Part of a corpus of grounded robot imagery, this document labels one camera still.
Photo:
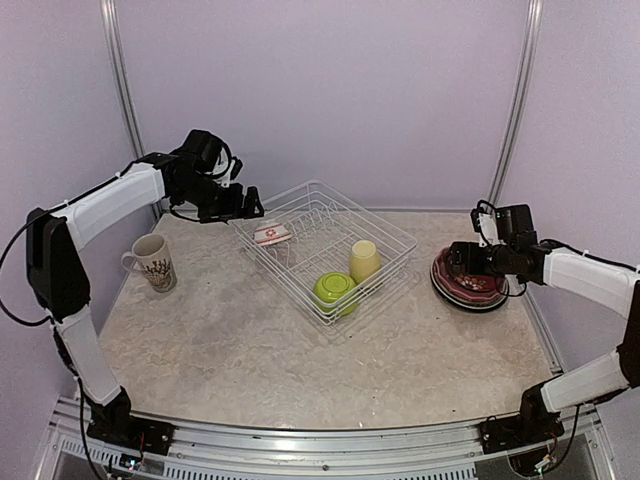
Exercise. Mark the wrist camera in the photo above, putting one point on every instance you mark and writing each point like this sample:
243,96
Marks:
508,225
226,168

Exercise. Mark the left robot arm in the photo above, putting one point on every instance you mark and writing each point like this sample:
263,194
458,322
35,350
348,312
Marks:
58,239

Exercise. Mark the yellow mug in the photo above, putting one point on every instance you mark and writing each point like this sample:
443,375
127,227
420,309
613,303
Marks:
364,260

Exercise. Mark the lime green bowl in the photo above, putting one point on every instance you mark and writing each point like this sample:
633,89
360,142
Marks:
334,293

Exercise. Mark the dark brown plate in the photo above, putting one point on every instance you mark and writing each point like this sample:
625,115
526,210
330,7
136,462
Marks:
439,265

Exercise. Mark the black striped rim plate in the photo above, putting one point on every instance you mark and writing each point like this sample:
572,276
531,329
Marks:
478,310

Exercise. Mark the pink polka dot plate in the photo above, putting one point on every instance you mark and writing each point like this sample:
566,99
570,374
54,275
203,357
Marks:
470,291

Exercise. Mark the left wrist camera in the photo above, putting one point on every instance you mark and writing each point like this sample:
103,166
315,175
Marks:
226,168

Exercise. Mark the left aluminium frame post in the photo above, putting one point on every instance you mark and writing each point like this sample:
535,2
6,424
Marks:
109,16

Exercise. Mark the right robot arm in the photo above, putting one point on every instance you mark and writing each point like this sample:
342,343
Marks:
590,304

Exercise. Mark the front aluminium rail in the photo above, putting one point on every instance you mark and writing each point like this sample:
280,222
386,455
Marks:
201,450

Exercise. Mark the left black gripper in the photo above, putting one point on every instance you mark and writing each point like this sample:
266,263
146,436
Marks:
234,208

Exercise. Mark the white bowl red pattern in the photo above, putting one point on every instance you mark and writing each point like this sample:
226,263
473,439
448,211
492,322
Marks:
270,233

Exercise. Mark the white floral mug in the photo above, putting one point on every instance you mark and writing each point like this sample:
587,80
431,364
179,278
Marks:
150,258

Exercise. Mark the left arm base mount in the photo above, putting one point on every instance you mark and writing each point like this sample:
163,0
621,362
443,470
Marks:
135,433

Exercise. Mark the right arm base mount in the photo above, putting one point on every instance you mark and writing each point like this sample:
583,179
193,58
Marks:
512,432

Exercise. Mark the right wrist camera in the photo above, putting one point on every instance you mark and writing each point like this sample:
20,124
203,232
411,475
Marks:
508,225

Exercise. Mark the aluminium frame post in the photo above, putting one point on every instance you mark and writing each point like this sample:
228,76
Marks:
109,16
519,98

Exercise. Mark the right aluminium frame post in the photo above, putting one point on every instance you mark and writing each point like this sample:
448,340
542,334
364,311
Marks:
519,98

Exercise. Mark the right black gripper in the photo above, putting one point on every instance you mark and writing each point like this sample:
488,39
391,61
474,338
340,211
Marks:
472,267

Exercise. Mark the white wire dish rack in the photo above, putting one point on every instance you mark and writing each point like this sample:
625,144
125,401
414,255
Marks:
324,225

